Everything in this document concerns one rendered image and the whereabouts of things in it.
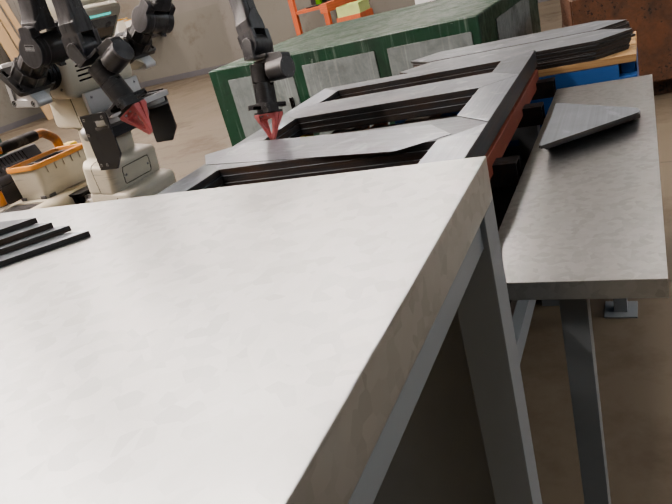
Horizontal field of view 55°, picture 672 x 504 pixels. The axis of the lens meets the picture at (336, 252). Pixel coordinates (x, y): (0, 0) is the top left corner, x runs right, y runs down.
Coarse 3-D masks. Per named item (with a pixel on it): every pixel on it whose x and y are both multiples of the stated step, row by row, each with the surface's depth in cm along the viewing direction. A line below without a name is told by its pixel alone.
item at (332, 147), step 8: (344, 136) 157; (352, 136) 155; (360, 136) 153; (328, 144) 154; (336, 144) 152; (344, 144) 150; (312, 152) 150; (320, 152) 148; (328, 152) 147; (336, 152) 145
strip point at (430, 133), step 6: (432, 126) 145; (420, 132) 142; (426, 132) 141; (432, 132) 140; (438, 132) 139; (444, 132) 137; (414, 138) 139; (420, 138) 138; (426, 138) 137; (432, 138) 135; (408, 144) 136; (414, 144) 135; (396, 150) 134
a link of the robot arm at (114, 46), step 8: (104, 40) 150; (112, 40) 149; (120, 40) 151; (72, 48) 152; (96, 48) 152; (104, 48) 151; (112, 48) 149; (120, 48) 150; (128, 48) 152; (72, 56) 153; (80, 56) 152; (88, 56) 153; (96, 56) 155; (104, 56) 151; (112, 56) 150; (120, 56) 149; (128, 56) 151; (80, 64) 153; (88, 64) 156; (104, 64) 152; (112, 64) 151; (120, 64) 151; (120, 72) 155
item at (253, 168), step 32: (352, 96) 219; (448, 96) 173; (512, 96) 162; (288, 128) 190; (320, 128) 191; (384, 128) 155; (448, 128) 140; (288, 160) 149; (320, 160) 146; (352, 160) 142; (384, 160) 139; (416, 160) 136
